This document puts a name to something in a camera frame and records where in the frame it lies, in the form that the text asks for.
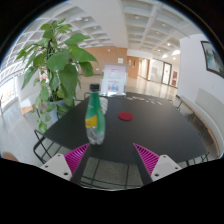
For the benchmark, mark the framed landscape picture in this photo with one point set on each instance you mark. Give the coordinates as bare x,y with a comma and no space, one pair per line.
213,58

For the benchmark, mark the recessed ceiling lights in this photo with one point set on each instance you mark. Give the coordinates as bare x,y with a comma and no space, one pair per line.
168,44

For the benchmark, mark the clear acrylic sign stand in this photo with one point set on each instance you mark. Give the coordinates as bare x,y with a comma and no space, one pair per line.
114,78

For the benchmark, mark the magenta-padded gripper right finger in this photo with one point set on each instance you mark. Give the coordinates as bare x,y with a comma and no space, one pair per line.
148,159

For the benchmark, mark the flat round red coaster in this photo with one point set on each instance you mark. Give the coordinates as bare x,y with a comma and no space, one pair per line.
125,116

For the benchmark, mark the green plastic drink bottle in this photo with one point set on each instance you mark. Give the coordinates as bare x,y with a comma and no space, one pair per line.
94,116

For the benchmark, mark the potted green leafy plant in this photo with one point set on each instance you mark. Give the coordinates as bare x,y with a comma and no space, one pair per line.
63,63

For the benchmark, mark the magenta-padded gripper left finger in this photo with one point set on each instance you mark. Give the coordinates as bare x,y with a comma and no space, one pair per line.
75,156

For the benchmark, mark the long white bench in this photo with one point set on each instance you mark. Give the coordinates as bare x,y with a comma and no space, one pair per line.
210,110

